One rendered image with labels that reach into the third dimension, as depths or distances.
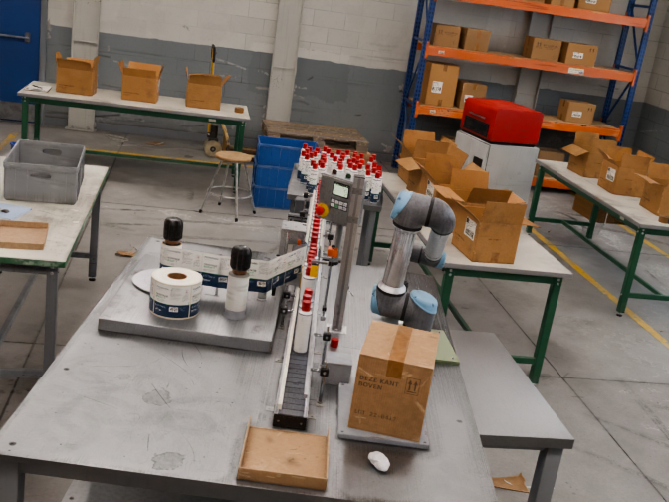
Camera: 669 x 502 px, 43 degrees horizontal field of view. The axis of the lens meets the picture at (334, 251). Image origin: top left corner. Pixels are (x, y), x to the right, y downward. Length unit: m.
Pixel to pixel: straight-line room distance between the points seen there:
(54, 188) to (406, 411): 2.86
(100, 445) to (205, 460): 0.32
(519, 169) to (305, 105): 3.26
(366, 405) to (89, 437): 0.87
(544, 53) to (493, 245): 6.07
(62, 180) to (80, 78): 3.86
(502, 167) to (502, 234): 3.86
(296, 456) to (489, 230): 2.61
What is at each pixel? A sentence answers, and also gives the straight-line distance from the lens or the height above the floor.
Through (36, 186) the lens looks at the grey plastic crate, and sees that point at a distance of 5.04.
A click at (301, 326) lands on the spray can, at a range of 3.18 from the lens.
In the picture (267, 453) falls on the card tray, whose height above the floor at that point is 0.83.
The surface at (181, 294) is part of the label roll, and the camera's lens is 3.36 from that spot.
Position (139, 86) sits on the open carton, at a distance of 8.76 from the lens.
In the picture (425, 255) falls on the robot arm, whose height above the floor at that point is 1.20.
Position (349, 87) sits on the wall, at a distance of 11.02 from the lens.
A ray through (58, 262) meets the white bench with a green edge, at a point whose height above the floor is 0.80.
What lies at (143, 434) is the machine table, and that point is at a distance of 2.73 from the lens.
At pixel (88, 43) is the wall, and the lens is 10.87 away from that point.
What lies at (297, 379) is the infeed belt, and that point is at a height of 0.88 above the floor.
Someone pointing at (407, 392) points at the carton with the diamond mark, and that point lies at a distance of 2.76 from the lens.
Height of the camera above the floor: 2.25
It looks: 18 degrees down
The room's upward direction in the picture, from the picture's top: 8 degrees clockwise
